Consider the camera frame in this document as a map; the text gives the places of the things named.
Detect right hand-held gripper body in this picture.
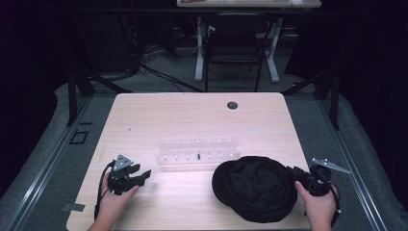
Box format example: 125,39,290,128
297,157,352,197

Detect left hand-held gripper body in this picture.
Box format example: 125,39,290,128
107,154,140,196

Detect black hat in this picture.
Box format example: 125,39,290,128
211,155,299,224

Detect person's right hand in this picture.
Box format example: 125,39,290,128
293,180,337,229

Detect person's left hand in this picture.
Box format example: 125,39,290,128
95,172,140,227

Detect grey tape strip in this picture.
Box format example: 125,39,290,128
62,202,87,213

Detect black tape square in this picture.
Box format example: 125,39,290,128
68,129,90,145

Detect clear acrylic rack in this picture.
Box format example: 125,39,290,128
155,137,242,167

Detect black chair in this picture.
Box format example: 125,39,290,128
203,13,274,93

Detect white-legged wooden desk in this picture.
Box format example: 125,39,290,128
175,0,323,85

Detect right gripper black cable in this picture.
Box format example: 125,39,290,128
328,181,343,227

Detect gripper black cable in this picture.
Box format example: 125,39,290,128
328,181,343,227
93,161,115,221

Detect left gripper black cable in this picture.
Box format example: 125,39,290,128
93,161,115,221

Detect black metal frame stand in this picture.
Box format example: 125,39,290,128
65,62,133,128
281,65,342,131

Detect black floor cables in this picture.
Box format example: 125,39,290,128
140,44,206,94

